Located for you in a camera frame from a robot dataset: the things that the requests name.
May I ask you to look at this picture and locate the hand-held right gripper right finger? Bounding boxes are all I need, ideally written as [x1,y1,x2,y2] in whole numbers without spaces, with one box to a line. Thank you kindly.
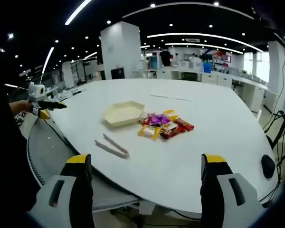
[199,153,264,228]

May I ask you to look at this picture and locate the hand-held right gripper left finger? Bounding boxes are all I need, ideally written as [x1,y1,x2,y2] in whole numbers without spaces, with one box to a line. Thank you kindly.
[28,153,95,228]

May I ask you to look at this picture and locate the white food tongs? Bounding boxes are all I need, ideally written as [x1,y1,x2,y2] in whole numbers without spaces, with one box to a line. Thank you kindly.
[94,133,130,160]

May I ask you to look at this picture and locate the cream hexagonal container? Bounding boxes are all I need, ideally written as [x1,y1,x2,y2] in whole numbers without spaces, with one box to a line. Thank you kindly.
[101,100,146,129]

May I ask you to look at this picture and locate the pile of food snack packets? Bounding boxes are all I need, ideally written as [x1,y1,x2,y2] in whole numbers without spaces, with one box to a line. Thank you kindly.
[137,109,195,141]

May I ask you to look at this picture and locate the person's left hand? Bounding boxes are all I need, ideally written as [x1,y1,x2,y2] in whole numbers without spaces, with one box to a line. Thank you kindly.
[10,99,33,114]

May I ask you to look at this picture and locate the grey conveyor belt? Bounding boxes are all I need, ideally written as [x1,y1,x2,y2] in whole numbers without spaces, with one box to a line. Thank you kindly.
[27,115,144,212]

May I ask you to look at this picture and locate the person's dark clothing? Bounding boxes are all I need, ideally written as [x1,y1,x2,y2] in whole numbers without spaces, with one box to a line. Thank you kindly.
[0,80,42,228]

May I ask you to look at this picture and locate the black oval device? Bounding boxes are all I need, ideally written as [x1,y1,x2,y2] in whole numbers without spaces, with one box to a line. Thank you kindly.
[261,154,276,179]

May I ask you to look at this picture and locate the black monitor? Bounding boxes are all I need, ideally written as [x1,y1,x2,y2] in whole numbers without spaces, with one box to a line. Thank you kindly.
[110,67,125,80]

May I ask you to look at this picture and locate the wide white pillar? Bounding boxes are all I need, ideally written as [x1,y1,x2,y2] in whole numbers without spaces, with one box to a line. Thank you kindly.
[100,21,142,80]

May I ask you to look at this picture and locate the row of white desks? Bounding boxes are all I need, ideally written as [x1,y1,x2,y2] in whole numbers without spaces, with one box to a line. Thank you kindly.
[132,67,277,114]

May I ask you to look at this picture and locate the narrow white pillar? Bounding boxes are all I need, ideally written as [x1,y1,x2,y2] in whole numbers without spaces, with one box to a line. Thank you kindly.
[266,41,285,114]

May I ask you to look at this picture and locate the bundle of black cables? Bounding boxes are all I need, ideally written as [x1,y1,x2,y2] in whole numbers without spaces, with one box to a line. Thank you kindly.
[263,109,285,205]

